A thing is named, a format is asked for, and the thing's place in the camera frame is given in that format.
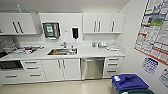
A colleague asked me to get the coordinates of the stainless steel dishwasher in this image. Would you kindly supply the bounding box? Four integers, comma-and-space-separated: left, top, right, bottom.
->
80, 56, 107, 81

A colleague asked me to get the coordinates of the stack of white plates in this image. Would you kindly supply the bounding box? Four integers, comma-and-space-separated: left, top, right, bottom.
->
97, 41, 110, 49

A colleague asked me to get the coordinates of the chrome sink faucet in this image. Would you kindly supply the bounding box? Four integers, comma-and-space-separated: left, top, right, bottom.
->
60, 41, 68, 51

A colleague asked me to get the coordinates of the stainless steel sink basin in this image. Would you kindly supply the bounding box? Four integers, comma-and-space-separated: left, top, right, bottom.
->
46, 47, 79, 57

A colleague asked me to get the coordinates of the white sink base cabinet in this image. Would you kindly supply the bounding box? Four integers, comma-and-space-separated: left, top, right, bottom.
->
41, 58, 82, 82

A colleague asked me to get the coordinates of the white drawer stack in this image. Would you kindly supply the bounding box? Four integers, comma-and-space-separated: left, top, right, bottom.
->
21, 59, 46, 83
103, 55, 125, 79

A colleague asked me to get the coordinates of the steel paper towel dispenser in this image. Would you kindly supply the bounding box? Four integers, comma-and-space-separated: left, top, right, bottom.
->
41, 21, 62, 41

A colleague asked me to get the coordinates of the blue lidded waste bin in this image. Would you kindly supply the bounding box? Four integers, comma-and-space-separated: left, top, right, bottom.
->
111, 73, 150, 94

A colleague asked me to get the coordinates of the dish rack with dishes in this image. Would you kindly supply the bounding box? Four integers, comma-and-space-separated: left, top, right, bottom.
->
2, 44, 45, 56

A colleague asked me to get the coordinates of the green lidded waste bin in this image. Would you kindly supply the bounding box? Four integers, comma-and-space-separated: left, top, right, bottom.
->
127, 89, 156, 94

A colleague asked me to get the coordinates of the bottle on cabinet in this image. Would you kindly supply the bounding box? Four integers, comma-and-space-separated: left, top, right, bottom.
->
17, 4, 23, 14

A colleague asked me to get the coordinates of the white drawer under microwave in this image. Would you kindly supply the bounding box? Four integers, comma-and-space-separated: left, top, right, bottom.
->
0, 70, 26, 85

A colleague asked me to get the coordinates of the black wall soap dispenser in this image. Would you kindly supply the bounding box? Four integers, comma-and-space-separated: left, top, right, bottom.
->
71, 26, 81, 41

